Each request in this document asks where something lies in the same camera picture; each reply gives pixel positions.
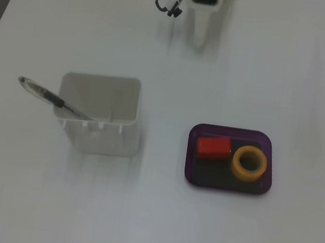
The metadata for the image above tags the yellow tape roll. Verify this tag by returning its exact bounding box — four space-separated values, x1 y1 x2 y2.
229 143 270 185

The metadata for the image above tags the purple plastic tray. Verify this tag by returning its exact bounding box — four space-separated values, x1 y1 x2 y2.
181 121 279 198

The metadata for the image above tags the red cube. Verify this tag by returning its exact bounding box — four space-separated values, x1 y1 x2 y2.
195 134 234 163

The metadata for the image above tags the white square plastic container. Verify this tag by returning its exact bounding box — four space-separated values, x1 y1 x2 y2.
49 67 149 161

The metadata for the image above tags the black clear ballpoint pen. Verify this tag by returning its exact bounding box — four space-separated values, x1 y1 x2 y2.
13 75 98 122

